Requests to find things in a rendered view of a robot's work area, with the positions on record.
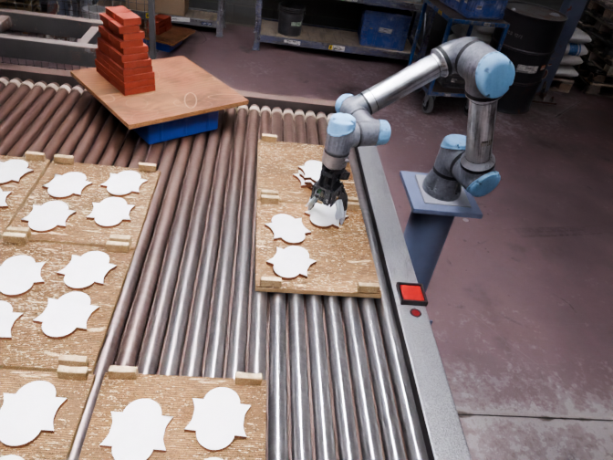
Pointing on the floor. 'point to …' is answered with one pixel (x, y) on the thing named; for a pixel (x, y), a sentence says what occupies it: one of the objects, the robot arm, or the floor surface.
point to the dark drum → (527, 50)
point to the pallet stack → (597, 49)
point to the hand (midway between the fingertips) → (326, 214)
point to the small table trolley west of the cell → (446, 41)
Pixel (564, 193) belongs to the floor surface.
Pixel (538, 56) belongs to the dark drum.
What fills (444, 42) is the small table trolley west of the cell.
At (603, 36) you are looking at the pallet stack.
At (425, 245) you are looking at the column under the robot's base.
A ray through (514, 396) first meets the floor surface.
